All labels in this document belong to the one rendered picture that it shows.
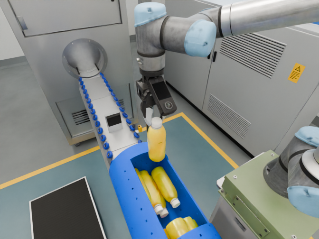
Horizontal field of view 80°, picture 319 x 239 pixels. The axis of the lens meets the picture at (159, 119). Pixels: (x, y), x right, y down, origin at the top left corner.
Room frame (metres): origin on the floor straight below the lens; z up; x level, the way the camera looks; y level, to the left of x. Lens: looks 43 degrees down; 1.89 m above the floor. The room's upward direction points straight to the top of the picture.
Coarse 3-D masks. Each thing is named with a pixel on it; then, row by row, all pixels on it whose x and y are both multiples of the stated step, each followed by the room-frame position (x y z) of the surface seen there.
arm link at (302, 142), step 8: (304, 128) 0.40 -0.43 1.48; (312, 128) 0.40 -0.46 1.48; (296, 136) 0.38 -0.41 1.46; (304, 136) 0.36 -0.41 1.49; (312, 136) 0.36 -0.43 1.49; (288, 144) 0.40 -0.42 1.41; (296, 144) 0.36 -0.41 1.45; (304, 144) 0.35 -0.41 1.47; (312, 144) 0.33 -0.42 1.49; (288, 152) 0.37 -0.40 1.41; (296, 152) 0.33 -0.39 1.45; (304, 152) 0.32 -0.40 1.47; (288, 160) 0.33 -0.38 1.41
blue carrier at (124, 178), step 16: (144, 144) 0.55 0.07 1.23; (128, 160) 0.47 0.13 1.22; (144, 160) 0.56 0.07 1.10; (112, 176) 0.44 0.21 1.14; (128, 176) 0.40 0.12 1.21; (176, 176) 0.47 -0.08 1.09; (128, 192) 0.34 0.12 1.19; (144, 192) 0.33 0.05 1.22; (128, 208) 0.29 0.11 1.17; (144, 208) 0.28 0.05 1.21; (176, 208) 0.37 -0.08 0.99; (192, 208) 0.34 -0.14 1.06; (128, 224) 0.25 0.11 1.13; (144, 224) 0.23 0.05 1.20; (160, 224) 0.22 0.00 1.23; (208, 224) 0.23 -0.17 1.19
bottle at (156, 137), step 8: (152, 128) 0.46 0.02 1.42; (160, 128) 0.46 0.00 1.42; (152, 136) 0.45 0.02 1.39; (160, 136) 0.45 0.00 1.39; (152, 144) 0.45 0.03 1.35; (160, 144) 0.45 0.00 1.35; (152, 152) 0.45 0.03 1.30; (160, 152) 0.45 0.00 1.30; (152, 160) 0.45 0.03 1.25; (160, 160) 0.45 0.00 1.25
